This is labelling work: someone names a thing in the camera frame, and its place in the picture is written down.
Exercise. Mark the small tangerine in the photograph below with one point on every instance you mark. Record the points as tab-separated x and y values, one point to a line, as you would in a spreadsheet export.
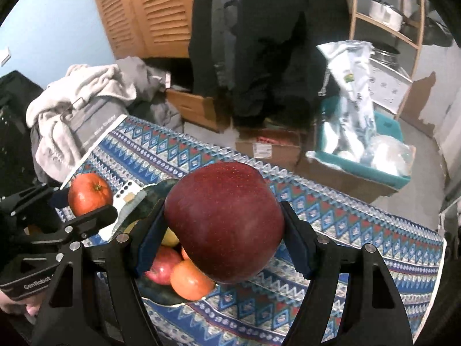
87	193
189	282

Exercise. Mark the small top tangerine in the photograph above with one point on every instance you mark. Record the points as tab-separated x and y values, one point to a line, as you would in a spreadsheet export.
87	193

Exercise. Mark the black hanging coat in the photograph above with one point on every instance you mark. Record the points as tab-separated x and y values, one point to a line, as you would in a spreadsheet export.
261	58

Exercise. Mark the red apple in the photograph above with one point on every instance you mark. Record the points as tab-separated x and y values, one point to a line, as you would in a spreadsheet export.
162	266
227	219

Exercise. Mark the clear plastic bag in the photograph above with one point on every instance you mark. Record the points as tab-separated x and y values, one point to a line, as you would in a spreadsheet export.
389	155

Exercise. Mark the wooden shelf rack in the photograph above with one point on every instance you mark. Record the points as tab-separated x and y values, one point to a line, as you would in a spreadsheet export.
395	48

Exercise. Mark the wooden louvered wardrobe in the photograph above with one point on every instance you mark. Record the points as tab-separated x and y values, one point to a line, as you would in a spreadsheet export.
147	28

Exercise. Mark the teal cardboard box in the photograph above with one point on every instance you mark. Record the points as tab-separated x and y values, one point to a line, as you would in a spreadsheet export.
324	142

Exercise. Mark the wooden drawer box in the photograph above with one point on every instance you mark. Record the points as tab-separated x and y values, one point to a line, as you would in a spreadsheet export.
203	111

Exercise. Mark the person left hand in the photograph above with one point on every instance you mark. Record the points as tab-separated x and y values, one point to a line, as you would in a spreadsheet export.
30	305

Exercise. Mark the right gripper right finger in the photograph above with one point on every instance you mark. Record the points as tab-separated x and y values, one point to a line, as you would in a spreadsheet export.
316	257

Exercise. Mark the brown cardboard box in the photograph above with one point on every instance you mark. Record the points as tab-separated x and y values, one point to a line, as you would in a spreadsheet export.
287	149

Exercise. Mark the pile of grey clothes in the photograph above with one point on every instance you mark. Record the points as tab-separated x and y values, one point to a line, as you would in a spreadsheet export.
70	115

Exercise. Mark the yellow pear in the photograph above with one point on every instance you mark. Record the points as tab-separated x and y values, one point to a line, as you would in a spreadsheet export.
170	239

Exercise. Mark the dark glass bowl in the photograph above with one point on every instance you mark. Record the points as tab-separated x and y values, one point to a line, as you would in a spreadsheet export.
141	213

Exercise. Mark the white storage basket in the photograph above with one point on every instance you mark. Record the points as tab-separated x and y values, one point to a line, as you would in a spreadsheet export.
388	87

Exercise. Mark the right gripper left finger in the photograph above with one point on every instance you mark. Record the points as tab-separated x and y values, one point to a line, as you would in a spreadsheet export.
127	258

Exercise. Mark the orange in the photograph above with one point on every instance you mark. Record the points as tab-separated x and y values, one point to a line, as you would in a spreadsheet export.
184	254

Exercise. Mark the white rice bag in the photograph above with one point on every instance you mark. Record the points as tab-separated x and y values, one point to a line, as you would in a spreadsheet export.
348	64

